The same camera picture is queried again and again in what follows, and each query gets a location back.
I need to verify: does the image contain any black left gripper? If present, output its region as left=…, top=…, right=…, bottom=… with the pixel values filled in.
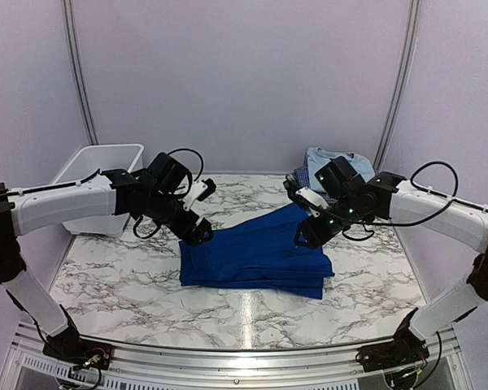
left=146, top=190, right=214, bottom=247

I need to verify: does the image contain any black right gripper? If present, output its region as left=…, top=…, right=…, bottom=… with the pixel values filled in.
left=293, top=195, right=361, bottom=250

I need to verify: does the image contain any light blue garment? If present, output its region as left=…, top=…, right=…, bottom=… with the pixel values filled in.
left=306, top=147, right=376, bottom=193

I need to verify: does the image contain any blue checked shirt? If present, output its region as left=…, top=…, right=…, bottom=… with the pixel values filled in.
left=283, top=166, right=337, bottom=204

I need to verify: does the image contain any dark blue garment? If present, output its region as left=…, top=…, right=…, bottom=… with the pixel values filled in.
left=180, top=204, right=334, bottom=300

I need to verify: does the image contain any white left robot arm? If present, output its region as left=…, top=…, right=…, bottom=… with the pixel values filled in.
left=0, top=152, right=216, bottom=362

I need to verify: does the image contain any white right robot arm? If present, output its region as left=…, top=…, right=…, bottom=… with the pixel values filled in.
left=285, top=158, right=488, bottom=364

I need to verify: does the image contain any white plastic laundry bin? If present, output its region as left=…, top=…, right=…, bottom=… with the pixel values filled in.
left=53, top=144, right=144, bottom=237

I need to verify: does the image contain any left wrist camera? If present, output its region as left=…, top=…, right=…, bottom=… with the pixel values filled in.
left=182, top=178, right=216, bottom=211

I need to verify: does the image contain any left wall aluminium post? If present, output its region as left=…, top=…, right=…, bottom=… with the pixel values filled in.
left=61, top=0, right=99, bottom=145

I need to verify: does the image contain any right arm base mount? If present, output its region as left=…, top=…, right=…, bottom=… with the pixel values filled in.
left=355, top=308, right=429, bottom=372

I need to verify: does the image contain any aluminium front frame rail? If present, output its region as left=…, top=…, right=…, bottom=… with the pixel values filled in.
left=0, top=322, right=473, bottom=389

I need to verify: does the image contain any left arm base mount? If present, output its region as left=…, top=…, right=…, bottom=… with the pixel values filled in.
left=43, top=311, right=113, bottom=370

